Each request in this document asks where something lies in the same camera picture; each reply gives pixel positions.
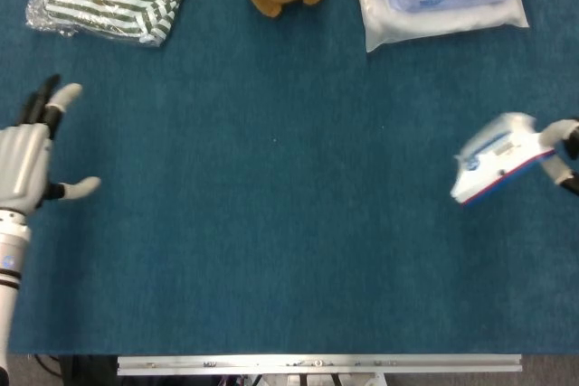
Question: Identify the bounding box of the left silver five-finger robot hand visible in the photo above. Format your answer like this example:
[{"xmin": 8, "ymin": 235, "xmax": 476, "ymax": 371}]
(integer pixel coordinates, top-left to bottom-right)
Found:
[{"xmin": 0, "ymin": 73, "xmax": 102, "ymax": 216}]

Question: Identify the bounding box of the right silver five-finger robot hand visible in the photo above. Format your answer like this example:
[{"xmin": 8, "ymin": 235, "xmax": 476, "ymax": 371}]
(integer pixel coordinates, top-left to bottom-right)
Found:
[{"xmin": 537, "ymin": 118, "xmax": 579, "ymax": 198}]

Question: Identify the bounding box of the white blue small package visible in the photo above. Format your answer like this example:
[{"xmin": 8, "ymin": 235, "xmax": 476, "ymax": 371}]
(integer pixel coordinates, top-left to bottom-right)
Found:
[{"xmin": 450, "ymin": 112, "xmax": 557, "ymax": 209}]

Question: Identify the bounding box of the white frosted plastic bag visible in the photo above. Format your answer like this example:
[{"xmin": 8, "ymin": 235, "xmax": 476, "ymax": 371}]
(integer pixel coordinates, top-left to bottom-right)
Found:
[{"xmin": 346, "ymin": 0, "xmax": 530, "ymax": 53}]

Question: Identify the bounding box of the striped garment in clear bag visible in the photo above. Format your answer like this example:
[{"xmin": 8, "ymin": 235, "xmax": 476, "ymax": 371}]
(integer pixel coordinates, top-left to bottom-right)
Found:
[{"xmin": 25, "ymin": 0, "xmax": 196, "ymax": 48}]

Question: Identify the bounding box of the blue felt table mat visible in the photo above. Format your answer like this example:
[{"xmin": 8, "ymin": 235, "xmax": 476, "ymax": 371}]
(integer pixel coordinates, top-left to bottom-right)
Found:
[{"xmin": 0, "ymin": 0, "xmax": 579, "ymax": 355}]

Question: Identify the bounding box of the aluminium table edge rail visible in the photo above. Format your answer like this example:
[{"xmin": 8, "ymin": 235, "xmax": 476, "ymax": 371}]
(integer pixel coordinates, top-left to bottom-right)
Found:
[{"xmin": 116, "ymin": 353, "xmax": 524, "ymax": 377}]

